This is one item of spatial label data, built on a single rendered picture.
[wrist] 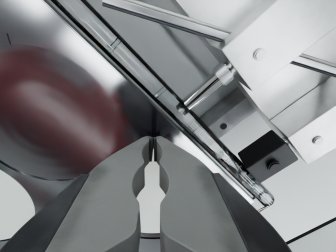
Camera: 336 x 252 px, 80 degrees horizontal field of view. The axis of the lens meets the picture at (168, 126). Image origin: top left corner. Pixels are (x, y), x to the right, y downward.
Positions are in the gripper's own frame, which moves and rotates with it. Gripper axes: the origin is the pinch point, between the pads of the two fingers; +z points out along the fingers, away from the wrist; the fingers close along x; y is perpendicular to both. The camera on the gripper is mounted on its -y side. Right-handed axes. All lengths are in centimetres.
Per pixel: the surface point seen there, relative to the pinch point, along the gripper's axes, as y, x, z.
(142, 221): 9.9, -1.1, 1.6
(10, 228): 10.5, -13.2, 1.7
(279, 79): -3.1, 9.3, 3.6
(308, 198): 16.0, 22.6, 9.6
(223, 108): 1.0, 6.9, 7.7
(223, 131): 3.0, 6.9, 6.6
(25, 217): 9.1, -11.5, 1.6
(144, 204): 7.6, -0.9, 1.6
